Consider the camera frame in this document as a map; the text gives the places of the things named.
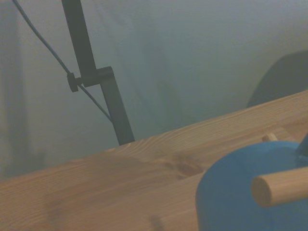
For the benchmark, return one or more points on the blue enamel mug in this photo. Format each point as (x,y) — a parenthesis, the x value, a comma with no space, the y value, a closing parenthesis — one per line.
(223,192)

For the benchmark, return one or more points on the black camera stand pole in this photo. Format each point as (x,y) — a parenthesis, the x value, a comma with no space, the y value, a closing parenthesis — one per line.
(84,48)

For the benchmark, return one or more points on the dark rounded object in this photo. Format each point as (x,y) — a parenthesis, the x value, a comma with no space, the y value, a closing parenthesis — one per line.
(281,79)

